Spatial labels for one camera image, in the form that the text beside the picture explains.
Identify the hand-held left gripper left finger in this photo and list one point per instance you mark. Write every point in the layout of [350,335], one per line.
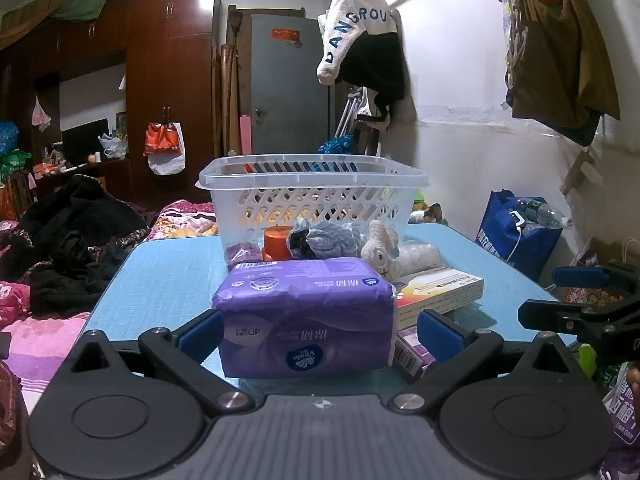
[200,334]

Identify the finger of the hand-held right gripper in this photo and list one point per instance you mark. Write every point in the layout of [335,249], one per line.
[580,276]
[550,314]

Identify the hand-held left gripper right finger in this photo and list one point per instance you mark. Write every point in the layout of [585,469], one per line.
[440,332]

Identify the white plastic bag roll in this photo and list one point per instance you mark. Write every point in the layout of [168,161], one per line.
[420,259]

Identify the white plush toy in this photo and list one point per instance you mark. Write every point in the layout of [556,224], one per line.
[379,250]

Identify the purple tissue pack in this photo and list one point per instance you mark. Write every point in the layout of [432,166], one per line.
[305,315]

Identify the white plastic basket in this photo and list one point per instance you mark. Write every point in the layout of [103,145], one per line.
[310,185]

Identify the purple barcode box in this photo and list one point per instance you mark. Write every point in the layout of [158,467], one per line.
[412,352]

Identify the white orange flat box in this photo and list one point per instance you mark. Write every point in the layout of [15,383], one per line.
[440,290]

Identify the clear plastic bottle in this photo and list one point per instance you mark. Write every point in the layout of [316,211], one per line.
[542,214]

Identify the blue shopping bag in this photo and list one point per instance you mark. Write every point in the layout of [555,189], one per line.
[500,240]

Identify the small purple packet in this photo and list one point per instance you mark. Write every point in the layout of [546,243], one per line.
[242,254]

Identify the orange bottle cap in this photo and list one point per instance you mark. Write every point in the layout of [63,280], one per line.
[276,244]

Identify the grey blue sock bundle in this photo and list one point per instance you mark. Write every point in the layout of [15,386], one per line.
[327,240]

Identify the black clothing pile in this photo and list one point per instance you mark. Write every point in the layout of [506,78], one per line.
[75,240]

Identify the orange white plastic bag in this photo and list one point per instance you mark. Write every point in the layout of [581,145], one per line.
[165,147]

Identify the pink board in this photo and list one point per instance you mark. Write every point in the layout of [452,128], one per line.
[245,135]

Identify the blue knotted plastic bag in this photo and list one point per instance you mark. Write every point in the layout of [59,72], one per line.
[336,146]

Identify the hanging olive clothes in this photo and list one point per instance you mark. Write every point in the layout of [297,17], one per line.
[555,60]

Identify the black monitor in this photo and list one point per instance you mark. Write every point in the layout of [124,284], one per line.
[82,140]

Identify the metal crutches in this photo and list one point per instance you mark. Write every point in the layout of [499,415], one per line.
[347,115]

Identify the wooden planks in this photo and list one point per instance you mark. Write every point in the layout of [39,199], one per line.
[231,85]

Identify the green plastic bag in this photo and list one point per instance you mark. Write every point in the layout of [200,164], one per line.
[15,162]

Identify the grey door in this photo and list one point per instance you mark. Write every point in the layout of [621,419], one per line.
[287,90]

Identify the brown wooden wardrobe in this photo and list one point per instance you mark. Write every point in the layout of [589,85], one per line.
[170,75]

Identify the small white hanging bag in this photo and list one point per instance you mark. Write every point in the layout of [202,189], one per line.
[41,116]

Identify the black hanging garment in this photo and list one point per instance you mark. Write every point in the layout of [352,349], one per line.
[377,67]

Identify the large blue plastic sack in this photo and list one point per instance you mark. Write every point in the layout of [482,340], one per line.
[7,137]

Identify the red door sticker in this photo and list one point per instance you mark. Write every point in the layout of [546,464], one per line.
[285,35]

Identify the white lettered hoodie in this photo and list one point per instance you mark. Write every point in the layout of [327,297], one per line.
[350,15]

